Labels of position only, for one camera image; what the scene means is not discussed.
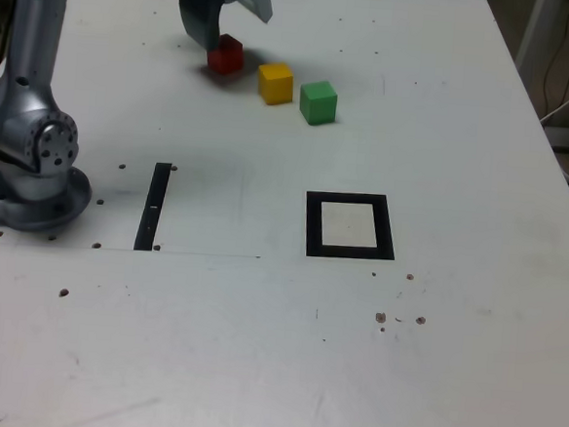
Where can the red cube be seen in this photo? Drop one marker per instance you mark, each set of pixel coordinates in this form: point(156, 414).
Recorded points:
point(229, 60)

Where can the yellow cube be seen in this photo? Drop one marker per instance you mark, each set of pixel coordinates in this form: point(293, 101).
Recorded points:
point(275, 83)

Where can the green cube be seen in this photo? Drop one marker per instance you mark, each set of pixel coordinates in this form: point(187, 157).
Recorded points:
point(318, 103)

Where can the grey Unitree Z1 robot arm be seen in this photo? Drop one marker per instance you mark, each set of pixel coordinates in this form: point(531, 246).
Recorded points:
point(30, 83)

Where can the black tape square outline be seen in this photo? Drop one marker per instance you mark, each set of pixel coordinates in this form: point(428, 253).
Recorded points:
point(313, 225)

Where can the black tape strip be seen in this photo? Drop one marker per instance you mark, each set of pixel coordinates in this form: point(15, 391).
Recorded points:
point(152, 204)

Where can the white frame post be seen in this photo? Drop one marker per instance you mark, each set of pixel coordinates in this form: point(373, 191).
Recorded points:
point(534, 26)

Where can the grey rail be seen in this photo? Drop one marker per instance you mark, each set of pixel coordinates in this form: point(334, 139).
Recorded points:
point(565, 138)

